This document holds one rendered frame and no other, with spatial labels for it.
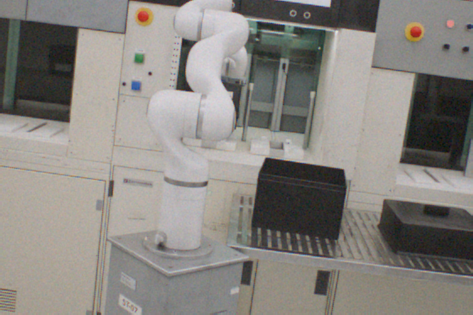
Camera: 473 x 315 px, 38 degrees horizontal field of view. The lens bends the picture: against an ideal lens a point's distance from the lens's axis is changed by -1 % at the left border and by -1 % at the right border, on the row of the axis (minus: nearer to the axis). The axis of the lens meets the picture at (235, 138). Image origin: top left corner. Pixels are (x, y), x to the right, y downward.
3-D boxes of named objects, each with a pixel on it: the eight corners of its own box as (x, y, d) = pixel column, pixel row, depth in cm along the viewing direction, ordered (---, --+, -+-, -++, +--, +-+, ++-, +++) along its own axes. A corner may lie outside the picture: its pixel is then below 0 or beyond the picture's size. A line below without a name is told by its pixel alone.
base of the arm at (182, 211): (171, 263, 177) (180, 193, 174) (129, 240, 190) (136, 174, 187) (226, 253, 190) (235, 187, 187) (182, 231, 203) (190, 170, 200)
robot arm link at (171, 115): (206, 189, 181) (218, 99, 177) (135, 180, 181) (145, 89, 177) (209, 179, 193) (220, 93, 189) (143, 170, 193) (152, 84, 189)
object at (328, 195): (258, 204, 244) (264, 156, 242) (336, 216, 242) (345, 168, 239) (250, 226, 217) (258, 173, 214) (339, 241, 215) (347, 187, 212)
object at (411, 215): (395, 254, 208) (403, 213, 206) (376, 225, 237) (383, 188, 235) (490, 266, 209) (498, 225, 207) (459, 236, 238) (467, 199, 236)
